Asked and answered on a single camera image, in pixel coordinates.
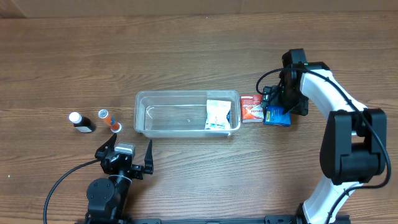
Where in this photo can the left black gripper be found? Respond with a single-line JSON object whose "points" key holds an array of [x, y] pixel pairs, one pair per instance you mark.
{"points": [[140, 170]]}

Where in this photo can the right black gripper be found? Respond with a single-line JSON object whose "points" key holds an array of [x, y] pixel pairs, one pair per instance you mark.
{"points": [[301, 106]]}

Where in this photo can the blue medicine box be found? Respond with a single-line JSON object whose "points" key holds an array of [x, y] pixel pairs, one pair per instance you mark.
{"points": [[274, 115]]}

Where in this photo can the orange tube white cap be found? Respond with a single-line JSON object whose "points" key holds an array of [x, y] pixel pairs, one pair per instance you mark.
{"points": [[114, 126]]}

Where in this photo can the red medicine box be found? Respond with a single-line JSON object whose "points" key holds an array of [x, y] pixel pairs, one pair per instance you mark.
{"points": [[251, 109]]}

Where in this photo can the dark bottle white cap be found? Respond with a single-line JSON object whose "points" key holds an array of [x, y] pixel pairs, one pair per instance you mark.
{"points": [[81, 123]]}

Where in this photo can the clear plastic container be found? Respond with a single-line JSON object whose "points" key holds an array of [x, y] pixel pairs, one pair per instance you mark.
{"points": [[182, 113]]}

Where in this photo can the white medicine box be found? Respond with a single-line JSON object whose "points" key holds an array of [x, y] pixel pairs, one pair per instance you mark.
{"points": [[218, 115]]}

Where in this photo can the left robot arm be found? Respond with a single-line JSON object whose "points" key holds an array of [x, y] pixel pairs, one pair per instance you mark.
{"points": [[107, 197]]}

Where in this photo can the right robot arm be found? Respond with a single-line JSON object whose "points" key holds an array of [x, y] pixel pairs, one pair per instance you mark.
{"points": [[353, 153]]}

